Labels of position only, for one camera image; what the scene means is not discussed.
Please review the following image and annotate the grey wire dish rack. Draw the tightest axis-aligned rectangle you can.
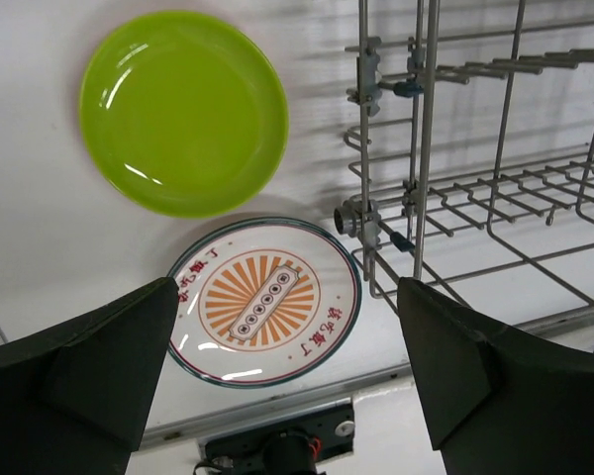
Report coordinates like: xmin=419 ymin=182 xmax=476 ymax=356
xmin=335 ymin=1 xmax=594 ymax=330

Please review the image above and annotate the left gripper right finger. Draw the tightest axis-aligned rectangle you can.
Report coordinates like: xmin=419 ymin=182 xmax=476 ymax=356
xmin=397 ymin=278 xmax=594 ymax=474

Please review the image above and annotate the white plate orange sunburst pattern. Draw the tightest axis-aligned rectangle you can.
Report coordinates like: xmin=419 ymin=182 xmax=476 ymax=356
xmin=168 ymin=217 xmax=362 ymax=389

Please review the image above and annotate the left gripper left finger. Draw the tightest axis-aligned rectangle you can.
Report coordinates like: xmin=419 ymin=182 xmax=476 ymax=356
xmin=0 ymin=277 xmax=178 ymax=474

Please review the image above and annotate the lime green plate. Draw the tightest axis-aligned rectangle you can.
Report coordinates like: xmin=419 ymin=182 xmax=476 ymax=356
xmin=78 ymin=10 xmax=289 ymax=218

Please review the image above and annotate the front aluminium rail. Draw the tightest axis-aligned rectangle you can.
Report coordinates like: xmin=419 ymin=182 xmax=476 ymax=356
xmin=140 ymin=306 xmax=594 ymax=450

